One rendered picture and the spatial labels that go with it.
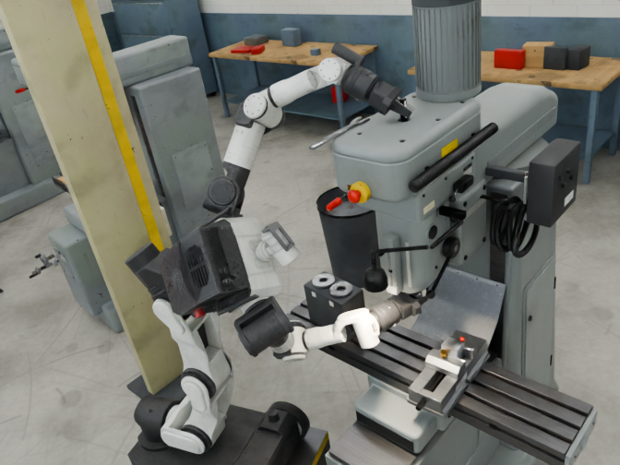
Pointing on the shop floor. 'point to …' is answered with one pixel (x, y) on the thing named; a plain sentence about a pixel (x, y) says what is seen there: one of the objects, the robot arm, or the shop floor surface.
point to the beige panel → (99, 164)
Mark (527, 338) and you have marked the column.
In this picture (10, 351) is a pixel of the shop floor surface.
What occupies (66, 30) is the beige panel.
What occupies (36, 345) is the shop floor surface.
